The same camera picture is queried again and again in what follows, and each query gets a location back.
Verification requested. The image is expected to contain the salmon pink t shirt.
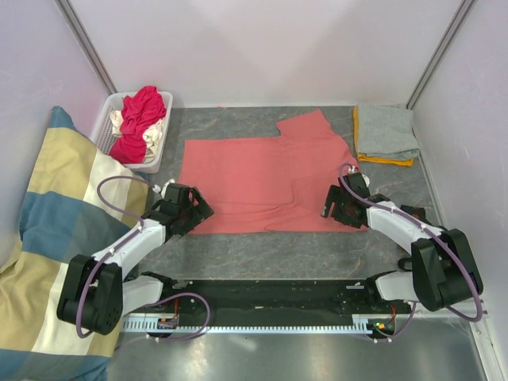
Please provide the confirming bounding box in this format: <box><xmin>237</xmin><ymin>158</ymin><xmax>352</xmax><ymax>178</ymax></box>
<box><xmin>179</xmin><ymin>110</ymin><xmax>356</xmax><ymax>235</ymax></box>

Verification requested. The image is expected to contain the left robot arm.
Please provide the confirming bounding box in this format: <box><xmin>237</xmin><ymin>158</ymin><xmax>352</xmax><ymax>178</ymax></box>
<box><xmin>56</xmin><ymin>183</ymin><xmax>214</xmax><ymax>338</ymax></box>

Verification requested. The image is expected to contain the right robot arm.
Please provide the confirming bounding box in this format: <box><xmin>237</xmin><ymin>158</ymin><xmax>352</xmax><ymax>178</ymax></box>
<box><xmin>321</xmin><ymin>172</ymin><xmax>483</xmax><ymax>321</ymax></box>

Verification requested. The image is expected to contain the floral dark bag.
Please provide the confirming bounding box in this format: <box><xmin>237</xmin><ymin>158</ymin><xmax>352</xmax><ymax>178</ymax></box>
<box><xmin>398</xmin><ymin>205</ymin><xmax>429</xmax><ymax>272</ymax></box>

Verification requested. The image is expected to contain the cream t shirt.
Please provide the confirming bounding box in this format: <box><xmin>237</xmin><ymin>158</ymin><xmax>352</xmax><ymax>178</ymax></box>
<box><xmin>110</xmin><ymin>110</ymin><xmax>166</xmax><ymax>164</ymax></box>

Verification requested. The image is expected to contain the blue yellow checked pillow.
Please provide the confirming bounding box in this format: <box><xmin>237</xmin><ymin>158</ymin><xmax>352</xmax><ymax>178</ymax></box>
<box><xmin>1</xmin><ymin>106</ymin><xmax>148</xmax><ymax>380</ymax></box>

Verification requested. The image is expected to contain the magenta t shirt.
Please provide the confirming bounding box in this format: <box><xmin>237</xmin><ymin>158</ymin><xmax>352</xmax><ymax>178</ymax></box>
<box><xmin>110</xmin><ymin>86</ymin><xmax>167</xmax><ymax>164</ymax></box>

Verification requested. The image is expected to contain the white plastic laundry basket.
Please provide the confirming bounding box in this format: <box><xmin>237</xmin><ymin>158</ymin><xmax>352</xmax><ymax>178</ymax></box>
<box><xmin>90</xmin><ymin>86</ymin><xmax>173</xmax><ymax>174</ymax></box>

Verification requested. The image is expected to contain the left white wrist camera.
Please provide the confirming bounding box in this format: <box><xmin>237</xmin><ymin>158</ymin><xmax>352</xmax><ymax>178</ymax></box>
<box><xmin>152</xmin><ymin>179</ymin><xmax>175</xmax><ymax>197</ymax></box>

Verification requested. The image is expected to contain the grey slotted cable duct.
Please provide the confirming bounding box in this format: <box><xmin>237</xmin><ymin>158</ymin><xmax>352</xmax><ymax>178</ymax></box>
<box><xmin>121</xmin><ymin>314</ymin><xmax>386</xmax><ymax>335</ymax></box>

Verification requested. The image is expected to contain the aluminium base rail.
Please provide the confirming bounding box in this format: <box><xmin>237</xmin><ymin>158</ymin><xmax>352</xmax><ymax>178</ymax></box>
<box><xmin>408</xmin><ymin>299</ymin><xmax>490</xmax><ymax>318</ymax></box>

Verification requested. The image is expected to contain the left aluminium frame post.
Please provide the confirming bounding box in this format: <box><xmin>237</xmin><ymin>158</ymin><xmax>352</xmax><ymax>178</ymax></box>
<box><xmin>54</xmin><ymin>0</ymin><xmax>117</xmax><ymax>95</ymax></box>

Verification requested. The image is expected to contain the aluminium frame post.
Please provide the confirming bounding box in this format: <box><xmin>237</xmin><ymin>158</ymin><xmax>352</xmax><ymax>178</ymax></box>
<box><xmin>406</xmin><ymin>0</ymin><xmax>477</xmax><ymax>110</ymax></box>
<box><xmin>54</xmin><ymin>0</ymin><xmax>117</xmax><ymax>95</ymax></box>

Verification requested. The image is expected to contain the right aluminium frame post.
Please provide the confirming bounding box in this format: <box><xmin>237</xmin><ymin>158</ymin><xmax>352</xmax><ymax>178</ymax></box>
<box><xmin>406</xmin><ymin>0</ymin><xmax>477</xmax><ymax>110</ymax></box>

